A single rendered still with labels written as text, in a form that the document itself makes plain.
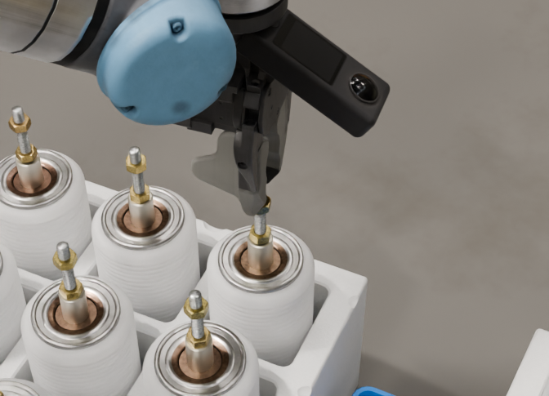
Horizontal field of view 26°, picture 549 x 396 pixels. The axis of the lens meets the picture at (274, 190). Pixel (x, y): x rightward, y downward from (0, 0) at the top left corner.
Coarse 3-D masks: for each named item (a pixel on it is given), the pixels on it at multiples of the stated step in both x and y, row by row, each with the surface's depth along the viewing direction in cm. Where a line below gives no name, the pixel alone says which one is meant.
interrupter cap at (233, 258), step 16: (240, 240) 106; (288, 240) 106; (224, 256) 105; (240, 256) 105; (288, 256) 105; (224, 272) 103; (240, 272) 104; (256, 272) 104; (272, 272) 104; (288, 272) 104; (240, 288) 102; (256, 288) 102; (272, 288) 102
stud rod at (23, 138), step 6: (12, 108) 105; (18, 108) 105; (12, 114) 105; (18, 114) 105; (18, 120) 105; (24, 120) 106; (24, 132) 106; (18, 138) 107; (24, 138) 107; (24, 144) 107; (24, 150) 108; (30, 150) 108
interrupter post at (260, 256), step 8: (248, 240) 102; (272, 240) 103; (248, 248) 103; (256, 248) 102; (264, 248) 102; (272, 248) 103; (248, 256) 104; (256, 256) 103; (264, 256) 103; (272, 256) 104; (256, 264) 104; (264, 264) 104
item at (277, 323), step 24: (216, 264) 105; (312, 264) 105; (216, 288) 103; (288, 288) 103; (312, 288) 106; (216, 312) 106; (240, 312) 103; (264, 312) 103; (288, 312) 104; (312, 312) 109; (264, 336) 105; (288, 336) 106; (264, 360) 108; (288, 360) 109
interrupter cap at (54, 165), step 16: (48, 160) 113; (64, 160) 113; (0, 176) 111; (16, 176) 112; (48, 176) 112; (64, 176) 111; (0, 192) 110; (16, 192) 110; (32, 192) 110; (48, 192) 110; (64, 192) 110; (16, 208) 109; (32, 208) 109
